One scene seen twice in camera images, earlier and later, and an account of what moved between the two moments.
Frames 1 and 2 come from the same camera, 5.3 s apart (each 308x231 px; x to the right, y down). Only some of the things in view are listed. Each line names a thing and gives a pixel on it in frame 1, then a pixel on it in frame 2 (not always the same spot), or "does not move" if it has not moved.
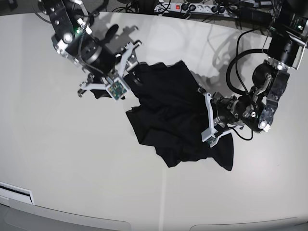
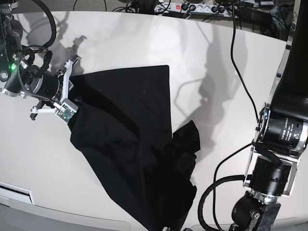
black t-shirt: [169, 113] to [122, 134]
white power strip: [196, 8] does not move
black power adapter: [254, 17] does not move
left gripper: [113, 65] to [48, 84]
